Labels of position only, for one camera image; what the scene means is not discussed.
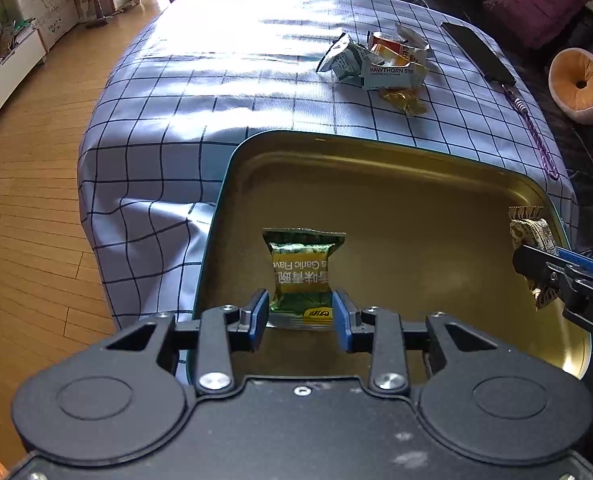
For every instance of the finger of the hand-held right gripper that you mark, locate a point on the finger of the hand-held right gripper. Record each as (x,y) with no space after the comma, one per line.
(534,266)
(579,260)

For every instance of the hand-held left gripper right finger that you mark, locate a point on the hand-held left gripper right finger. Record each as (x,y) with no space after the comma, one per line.
(340,321)

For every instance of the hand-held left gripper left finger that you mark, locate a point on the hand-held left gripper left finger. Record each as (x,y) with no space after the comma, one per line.
(261,312)

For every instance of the beige patterned snack packet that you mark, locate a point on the beige patterned snack packet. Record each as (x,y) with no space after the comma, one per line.
(529,230)

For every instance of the green pea snack packet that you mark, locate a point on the green pea snack packet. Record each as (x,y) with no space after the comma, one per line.
(301,260)

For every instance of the gold metal tray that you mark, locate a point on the gold metal tray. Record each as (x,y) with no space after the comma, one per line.
(401,210)

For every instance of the gold foil snack packet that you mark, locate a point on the gold foil snack packet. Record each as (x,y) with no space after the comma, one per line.
(401,100)

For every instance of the white snack packet red picture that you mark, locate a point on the white snack packet red picture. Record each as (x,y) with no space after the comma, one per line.
(391,72)

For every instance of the white and green snack packet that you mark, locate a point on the white and green snack packet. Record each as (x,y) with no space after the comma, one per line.
(344,62)

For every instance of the white and orange snack packet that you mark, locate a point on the white and orange snack packet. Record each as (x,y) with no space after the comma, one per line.
(387,49)

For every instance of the round orange and white cushion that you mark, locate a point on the round orange and white cushion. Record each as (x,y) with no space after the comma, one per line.
(581,85)

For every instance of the checked tablecloth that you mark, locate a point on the checked tablecloth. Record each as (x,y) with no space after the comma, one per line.
(226,110)

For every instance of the black smartphone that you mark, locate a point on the black smartphone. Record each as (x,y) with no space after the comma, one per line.
(476,50)

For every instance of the purple cushion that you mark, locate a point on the purple cushion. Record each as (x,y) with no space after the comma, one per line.
(536,5)

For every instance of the white low cabinet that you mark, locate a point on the white low cabinet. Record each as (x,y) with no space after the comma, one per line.
(6,77)

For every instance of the white cartoon print cupboard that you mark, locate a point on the white cartoon print cupboard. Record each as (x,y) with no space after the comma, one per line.
(46,0)

